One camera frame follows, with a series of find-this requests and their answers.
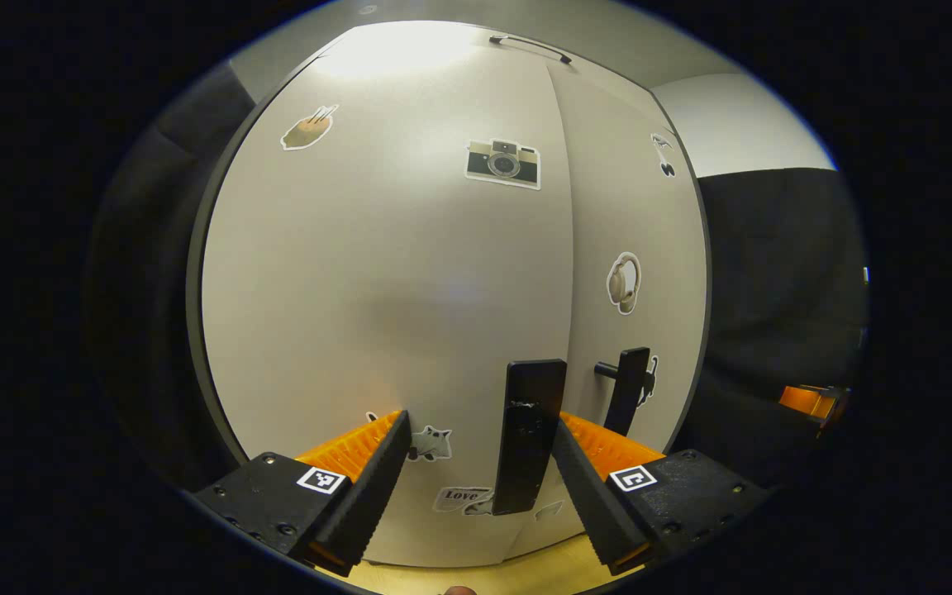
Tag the white shoe cabinet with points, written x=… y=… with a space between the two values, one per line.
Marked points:
x=410 y=248

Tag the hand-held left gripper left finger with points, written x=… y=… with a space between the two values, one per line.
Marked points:
x=373 y=487

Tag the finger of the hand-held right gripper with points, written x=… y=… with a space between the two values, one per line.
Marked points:
x=802 y=401

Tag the black backdrop cloth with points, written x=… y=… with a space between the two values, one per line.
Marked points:
x=145 y=289
x=773 y=289

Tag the white cabinet door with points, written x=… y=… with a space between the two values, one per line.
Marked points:
x=633 y=207
x=360 y=289

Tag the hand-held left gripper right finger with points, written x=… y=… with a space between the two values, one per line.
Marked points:
x=592 y=496

